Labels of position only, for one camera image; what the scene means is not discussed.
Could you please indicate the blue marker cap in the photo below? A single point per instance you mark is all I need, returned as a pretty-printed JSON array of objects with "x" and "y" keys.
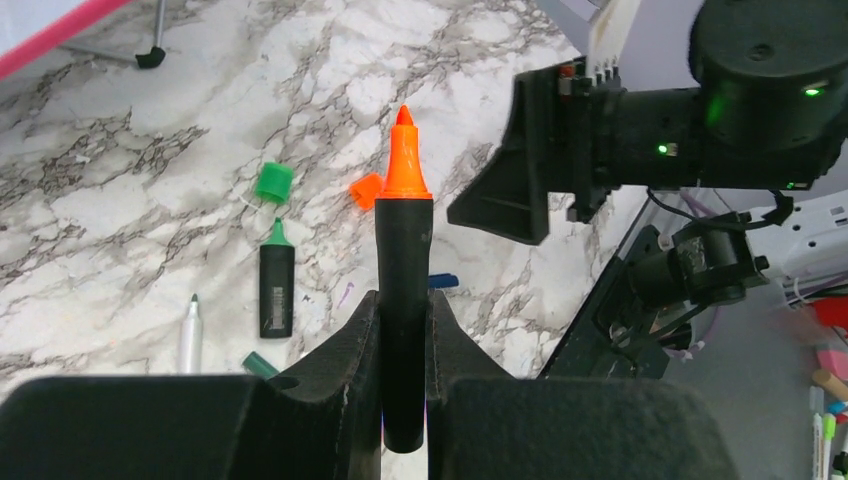
[{"x": 442, "y": 281}]

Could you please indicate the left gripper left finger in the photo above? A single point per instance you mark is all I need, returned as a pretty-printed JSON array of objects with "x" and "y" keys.
[{"x": 318, "y": 419}]

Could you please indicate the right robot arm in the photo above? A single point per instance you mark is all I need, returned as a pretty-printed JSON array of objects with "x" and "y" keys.
[{"x": 767, "y": 111}]

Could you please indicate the orange highlighter cap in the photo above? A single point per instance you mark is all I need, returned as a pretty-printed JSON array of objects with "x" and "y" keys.
[{"x": 364, "y": 191}]

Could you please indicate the pink framed whiteboard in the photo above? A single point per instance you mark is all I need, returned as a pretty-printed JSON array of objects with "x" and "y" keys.
[{"x": 31, "y": 28}]

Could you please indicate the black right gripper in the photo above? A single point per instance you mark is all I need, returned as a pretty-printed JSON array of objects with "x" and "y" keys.
[{"x": 545, "y": 148}]

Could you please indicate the green highlighter cap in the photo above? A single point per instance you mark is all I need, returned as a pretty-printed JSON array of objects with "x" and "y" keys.
[{"x": 274, "y": 183}]

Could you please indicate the white green-tip marker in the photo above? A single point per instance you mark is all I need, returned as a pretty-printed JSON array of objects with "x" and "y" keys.
[{"x": 191, "y": 339}]

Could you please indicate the green black highlighter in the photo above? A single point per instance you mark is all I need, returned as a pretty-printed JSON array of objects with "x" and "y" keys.
[{"x": 276, "y": 284}]

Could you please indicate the dark green marker cap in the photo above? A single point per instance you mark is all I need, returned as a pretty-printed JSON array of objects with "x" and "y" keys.
[{"x": 257, "y": 365}]

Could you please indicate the orange black highlighter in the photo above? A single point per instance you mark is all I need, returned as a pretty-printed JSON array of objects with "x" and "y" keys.
[{"x": 403, "y": 228}]

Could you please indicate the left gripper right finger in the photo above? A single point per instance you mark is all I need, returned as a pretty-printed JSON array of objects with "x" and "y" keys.
[{"x": 483, "y": 423}]

